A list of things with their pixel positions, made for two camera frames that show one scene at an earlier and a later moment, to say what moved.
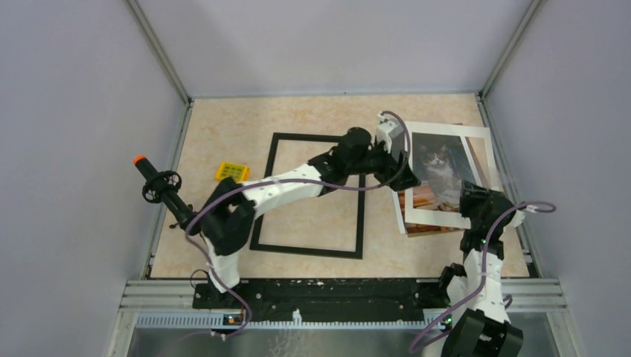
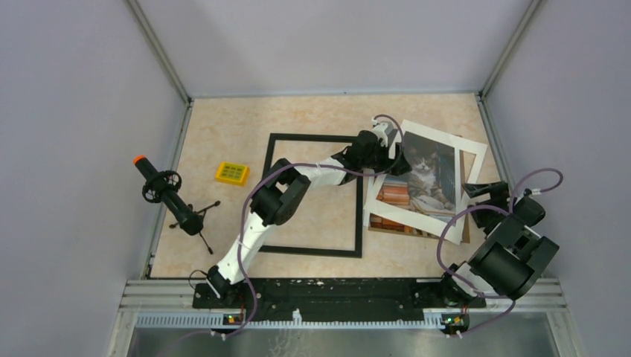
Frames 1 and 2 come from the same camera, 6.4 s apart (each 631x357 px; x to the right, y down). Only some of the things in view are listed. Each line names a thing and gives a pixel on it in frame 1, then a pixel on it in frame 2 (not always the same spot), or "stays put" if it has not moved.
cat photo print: x=440 y=163 stays put
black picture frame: x=322 y=139 stays put
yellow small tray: x=239 y=172 stays put
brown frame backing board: x=438 y=159 → x=377 y=223
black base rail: x=330 y=298 stays put
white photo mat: x=449 y=219 → x=441 y=225
